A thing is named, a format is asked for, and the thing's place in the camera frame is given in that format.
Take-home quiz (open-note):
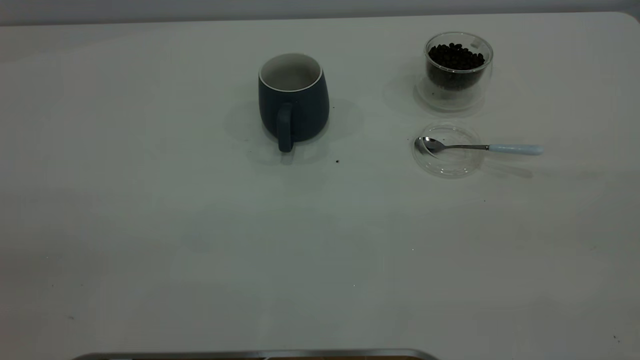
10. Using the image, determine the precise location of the dark grey ceramic mug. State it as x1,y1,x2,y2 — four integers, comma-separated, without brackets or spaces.
258,52,331,153

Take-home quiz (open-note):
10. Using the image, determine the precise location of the metal spoon light blue handle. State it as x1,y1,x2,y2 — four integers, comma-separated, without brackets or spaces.
414,136,545,156

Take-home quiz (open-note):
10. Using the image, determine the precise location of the clear round glass lid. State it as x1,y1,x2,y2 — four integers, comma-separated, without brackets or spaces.
412,123,486,179

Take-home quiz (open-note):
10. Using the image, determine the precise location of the coffee beans heap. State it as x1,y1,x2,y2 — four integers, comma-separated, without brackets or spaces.
427,43,486,92

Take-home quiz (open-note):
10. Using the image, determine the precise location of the clear double-wall glass bowl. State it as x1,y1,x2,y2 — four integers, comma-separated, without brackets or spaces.
413,31,495,113

